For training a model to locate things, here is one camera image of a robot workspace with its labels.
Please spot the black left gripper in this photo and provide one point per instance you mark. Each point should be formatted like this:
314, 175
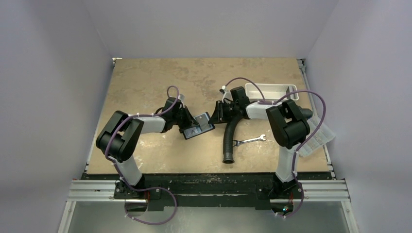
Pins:
190, 122

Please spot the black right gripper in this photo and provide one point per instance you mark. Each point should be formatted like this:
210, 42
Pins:
219, 111

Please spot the black leather card holder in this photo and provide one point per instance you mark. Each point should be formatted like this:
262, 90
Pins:
196, 131

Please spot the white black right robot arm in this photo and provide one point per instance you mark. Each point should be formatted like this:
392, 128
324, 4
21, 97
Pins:
288, 122

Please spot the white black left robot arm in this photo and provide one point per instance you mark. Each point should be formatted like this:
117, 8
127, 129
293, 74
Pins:
119, 137

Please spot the silver open-end wrench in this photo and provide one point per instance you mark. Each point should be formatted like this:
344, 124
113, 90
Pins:
237, 143

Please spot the white plastic tray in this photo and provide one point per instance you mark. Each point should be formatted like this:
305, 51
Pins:
270, 91

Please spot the clear plastic organizer box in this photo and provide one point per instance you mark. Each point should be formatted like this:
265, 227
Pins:
321, 138

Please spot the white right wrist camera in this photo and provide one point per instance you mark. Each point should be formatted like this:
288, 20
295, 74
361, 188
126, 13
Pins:
226, 93

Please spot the black aluminium base frame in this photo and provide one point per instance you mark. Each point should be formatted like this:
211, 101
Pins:
249, 190

